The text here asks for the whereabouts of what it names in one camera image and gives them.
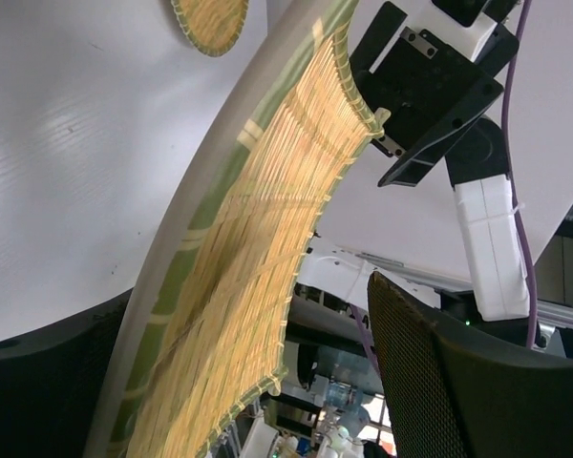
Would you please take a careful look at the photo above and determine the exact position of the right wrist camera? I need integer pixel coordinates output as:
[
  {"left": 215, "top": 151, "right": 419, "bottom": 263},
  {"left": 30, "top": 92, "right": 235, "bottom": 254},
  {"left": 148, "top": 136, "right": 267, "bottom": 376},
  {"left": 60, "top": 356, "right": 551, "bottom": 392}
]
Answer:
[{"left": 432, "top": 0, "right": 489, "bottom": 28}]

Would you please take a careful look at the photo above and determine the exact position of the round green-rimmed bamboo plate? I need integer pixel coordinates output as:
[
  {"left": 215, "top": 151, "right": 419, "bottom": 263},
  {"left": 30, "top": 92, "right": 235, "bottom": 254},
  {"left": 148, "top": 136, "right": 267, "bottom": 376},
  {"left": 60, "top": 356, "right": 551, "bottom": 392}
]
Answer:
[{"left": 171, "top": 0, "right": 249, "bottom": 57}]

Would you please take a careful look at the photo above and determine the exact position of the square bamboo mat tray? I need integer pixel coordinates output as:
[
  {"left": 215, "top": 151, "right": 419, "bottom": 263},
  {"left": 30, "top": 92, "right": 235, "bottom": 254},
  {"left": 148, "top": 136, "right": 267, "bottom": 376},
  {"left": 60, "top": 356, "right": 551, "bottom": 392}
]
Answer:
[{"left": 107, "top": 0, "right": 391, "bottom": 458}]

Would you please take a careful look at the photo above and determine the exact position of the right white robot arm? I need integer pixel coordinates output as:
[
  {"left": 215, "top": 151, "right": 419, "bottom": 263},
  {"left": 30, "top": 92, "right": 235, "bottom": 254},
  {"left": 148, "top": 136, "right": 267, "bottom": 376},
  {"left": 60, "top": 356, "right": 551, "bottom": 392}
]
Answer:
[{"left": 350, "top": 1, "right": 530, "bottom": 322}]

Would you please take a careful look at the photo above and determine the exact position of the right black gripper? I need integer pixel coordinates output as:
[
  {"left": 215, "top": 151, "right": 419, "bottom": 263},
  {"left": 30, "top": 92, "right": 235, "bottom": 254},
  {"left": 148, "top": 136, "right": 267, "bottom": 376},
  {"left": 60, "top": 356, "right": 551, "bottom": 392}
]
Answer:
[{"left": 350, "top": 1, "right": 520, "bottom": 187}]

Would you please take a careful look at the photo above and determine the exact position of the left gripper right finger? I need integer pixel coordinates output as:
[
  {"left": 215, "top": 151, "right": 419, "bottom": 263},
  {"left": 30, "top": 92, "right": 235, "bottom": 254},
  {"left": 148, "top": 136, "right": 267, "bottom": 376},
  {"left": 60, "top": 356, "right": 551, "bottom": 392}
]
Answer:
[{"left": 367, "top": 271, "right": 573, "bottom": 457}]

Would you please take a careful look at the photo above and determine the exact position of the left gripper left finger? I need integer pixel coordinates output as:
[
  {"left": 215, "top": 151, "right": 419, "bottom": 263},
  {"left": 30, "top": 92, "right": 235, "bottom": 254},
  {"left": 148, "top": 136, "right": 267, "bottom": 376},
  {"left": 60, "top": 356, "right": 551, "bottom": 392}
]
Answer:
[{"left": 0, "top": 292, "right": 131, "bottom": 457}]

